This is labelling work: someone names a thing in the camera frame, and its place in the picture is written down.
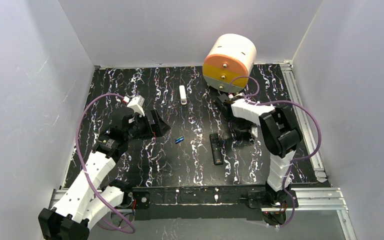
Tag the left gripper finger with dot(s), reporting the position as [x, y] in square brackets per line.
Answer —
[160, 129]
[156, 118]

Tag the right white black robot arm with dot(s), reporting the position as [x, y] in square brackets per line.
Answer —
[281, 135]

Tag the round three-drawer storage box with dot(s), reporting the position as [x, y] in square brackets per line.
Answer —
[229, 63]

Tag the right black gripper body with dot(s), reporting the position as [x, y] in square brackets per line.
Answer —
[225, 102]

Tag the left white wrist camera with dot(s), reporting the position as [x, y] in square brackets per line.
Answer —
[135, 103]

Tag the black tv remote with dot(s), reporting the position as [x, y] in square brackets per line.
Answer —
[216, 149]

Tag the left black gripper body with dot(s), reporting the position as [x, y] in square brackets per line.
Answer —
[148, 122]

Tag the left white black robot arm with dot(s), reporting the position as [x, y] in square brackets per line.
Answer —
[81, 207]

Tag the white air conditioner remote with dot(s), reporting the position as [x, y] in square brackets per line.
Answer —
[254, 131]

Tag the small white remote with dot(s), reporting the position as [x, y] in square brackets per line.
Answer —
[183, 95]

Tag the blue battery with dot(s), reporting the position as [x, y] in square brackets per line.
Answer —
[179, 139]

